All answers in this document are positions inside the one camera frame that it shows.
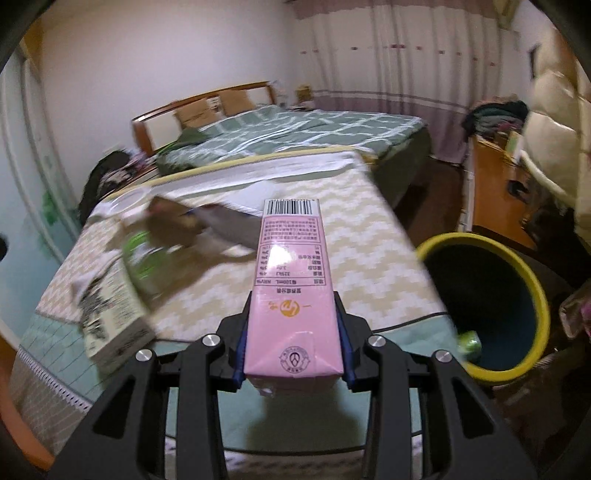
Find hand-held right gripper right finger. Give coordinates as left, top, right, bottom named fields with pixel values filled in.
left=333, top=292, right=532, bottom=480

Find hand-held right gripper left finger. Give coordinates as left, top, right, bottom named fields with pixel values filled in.
left=55, top=293, right=252, bottom=480

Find pink milk carton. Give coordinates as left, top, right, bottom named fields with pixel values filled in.
left=243, top=198, right=345, bottom=398

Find yellow trash bin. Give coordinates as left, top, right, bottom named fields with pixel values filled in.
left=416, top=232, right=550, bottom=387

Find green crumpled wrapper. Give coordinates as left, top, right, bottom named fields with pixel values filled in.
left=457, top=331, right=482, bottom=357

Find beige zigzag mat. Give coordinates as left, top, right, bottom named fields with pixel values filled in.
left=36, top=150, right=446, bottom=342

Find beige printed carton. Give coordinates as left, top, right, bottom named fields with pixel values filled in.
left=69, top=258, right=155, bottom=374

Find grey flat packet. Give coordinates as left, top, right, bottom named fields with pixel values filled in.
left=194, top=203, right=262, bottom=261

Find green plastic bottle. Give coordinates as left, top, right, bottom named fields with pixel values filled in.
left=121, top=231, right=178, bottom=301

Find brown cardboard tray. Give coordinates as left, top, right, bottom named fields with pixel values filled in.
left=147, top=196, right=204, bottom=250

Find teal quilted bed sheet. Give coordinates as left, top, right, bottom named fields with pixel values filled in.
left=9, top=314, right=462, bottom=480

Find dark clothes pile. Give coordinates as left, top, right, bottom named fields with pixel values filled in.
left=78, top=150, right=160, bottom=222

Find wooden desk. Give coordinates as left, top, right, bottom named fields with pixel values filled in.
left=457, top=134, right=539, bottom=250

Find green plaid quilt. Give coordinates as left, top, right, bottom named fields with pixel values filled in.
left=157, top=104, right=428, bottom=176

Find brown pillow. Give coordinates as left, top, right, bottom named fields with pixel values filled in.
left=174, top=104, right=222, bottom=130
left=222, top=90, right=259, bottom=116

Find wooden headboard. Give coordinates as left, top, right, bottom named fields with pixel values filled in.
left=131, top=82, right=278, bottom=155

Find pale blue wardrobe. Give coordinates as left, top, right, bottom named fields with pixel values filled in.
left=0, top=46, right=84, bottom=342

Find mixed clothes pile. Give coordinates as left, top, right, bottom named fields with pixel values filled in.
left=462, top=95, right=529, bottom=137

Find striped pale curtain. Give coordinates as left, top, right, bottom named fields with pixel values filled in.
left=295, top=0, right=527, bottom=164

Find white padded jacket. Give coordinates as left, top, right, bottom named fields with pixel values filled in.
left=517, top=23, right=591, bottom=217

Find orange wooden bed frame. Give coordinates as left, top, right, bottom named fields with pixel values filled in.
left=0, top=337, right=56, bottom=472

